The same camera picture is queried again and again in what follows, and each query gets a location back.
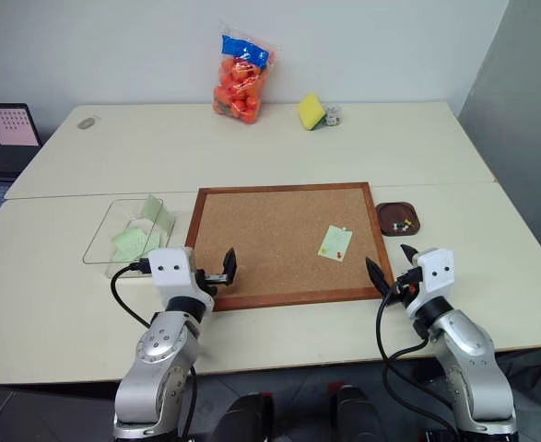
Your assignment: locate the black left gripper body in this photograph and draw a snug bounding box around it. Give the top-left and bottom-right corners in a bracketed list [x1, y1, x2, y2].
[191, 268, 229, 297]

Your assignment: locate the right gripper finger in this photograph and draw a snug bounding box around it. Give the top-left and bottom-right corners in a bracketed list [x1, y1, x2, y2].
[399, 243, 420, 269]
[365, 256, 395, 297]

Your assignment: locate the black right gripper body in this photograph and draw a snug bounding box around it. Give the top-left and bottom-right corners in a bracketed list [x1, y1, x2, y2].
[391, 266, 423, 303]

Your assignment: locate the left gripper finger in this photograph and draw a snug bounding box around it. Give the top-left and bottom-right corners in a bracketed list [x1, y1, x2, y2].
[221, 246, 240, 287]

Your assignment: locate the wood framed cork board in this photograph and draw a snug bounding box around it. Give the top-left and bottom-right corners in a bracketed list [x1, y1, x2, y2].
[183, 181, 396, 312]

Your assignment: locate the green sticky note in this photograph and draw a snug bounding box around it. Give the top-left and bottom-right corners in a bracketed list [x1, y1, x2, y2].
[316, 224, 355, 261]

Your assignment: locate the brown tray with pushpins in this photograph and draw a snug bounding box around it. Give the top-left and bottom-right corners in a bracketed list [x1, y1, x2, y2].
[374, 200, 423, 238]

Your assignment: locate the clear plastic container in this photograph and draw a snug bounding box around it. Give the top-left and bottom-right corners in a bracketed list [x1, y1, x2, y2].
[82, 197, 177, 278]

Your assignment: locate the dark rounded shape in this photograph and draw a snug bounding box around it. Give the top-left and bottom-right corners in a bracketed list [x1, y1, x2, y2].
[214, 390, 276, 442]
[333, 383, 387, 442]

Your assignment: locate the yellow green sponge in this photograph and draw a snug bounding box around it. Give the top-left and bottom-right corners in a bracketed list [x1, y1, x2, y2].
[296, 91, 327, 133]

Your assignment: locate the plastic bag of oranges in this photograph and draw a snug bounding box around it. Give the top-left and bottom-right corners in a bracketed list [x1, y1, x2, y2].
[211, 19, 279, 126]

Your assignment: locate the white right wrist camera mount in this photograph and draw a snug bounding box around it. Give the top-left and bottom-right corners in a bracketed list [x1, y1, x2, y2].
[411, 247, 456, 301]

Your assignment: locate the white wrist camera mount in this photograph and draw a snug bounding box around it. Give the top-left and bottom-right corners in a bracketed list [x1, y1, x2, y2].
[411, 247, 456, 301]
[147, 246, 198, 301]

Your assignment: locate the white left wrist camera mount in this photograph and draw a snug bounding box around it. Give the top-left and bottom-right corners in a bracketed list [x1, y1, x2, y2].
[147, 246, 198, 301]

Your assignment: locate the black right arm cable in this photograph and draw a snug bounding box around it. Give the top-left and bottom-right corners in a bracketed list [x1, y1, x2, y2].
[374, 284, 461, 435]

